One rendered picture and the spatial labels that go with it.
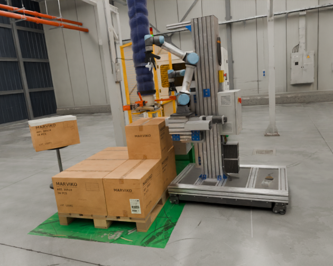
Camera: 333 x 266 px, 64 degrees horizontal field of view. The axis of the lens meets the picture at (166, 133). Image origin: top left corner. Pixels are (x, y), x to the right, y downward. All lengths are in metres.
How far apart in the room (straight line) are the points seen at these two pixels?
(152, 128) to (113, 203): 0.90
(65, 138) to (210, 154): 2.10
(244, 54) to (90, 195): 10.29
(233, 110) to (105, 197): 1.59
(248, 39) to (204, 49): 9.25
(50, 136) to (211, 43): 2.49
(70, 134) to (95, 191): 1.51
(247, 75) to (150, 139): 9.49
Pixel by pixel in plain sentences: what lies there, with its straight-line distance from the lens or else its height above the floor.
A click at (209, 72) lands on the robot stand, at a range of 3.03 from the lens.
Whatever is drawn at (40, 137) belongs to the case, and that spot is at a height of 0.81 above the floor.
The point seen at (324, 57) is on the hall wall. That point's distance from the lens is 12.25.
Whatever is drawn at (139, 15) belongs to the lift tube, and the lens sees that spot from 3.25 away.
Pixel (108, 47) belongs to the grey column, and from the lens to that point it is 4.71.
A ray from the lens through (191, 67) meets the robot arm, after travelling 2.83.
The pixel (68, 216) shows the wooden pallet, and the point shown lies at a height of 0.11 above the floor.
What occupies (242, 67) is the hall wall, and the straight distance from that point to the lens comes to 12.22.
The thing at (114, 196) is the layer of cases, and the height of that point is 0.36.
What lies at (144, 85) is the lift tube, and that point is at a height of 1.37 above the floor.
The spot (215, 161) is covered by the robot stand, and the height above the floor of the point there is 0.44.
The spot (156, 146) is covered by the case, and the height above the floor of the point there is 0.69.
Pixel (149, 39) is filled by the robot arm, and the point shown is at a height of 1.82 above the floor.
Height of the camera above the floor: 1.42
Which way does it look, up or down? 11 degrees down
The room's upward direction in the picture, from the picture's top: 6 degrees counter-clockwise
